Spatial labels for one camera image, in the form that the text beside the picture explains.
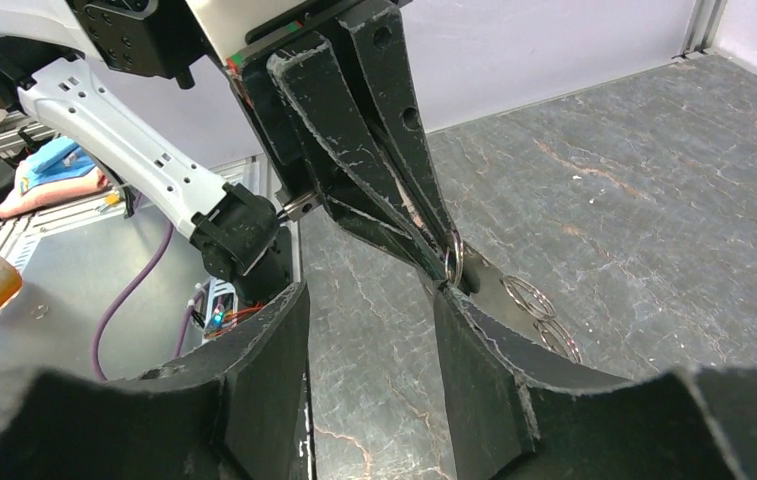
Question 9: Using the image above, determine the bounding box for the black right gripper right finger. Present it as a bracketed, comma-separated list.
[434, 286, 757, 479]

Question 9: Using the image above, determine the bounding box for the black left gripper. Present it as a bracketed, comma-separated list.
[228, 1, 465, 282]

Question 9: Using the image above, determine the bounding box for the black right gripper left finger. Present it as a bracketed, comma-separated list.
[0, 282, 315, 479]

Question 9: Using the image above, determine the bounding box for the silver metal key holder plate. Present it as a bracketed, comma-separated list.
[443, 230, 581, 363]

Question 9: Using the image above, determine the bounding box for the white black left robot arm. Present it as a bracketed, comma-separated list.
[0, 1, 464, 305]

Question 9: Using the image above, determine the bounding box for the pink blue cloth pile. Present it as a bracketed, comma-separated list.
[0, 136, 108, 220]

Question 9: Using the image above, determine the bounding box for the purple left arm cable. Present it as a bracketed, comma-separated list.
[89, 218, 210, 384]

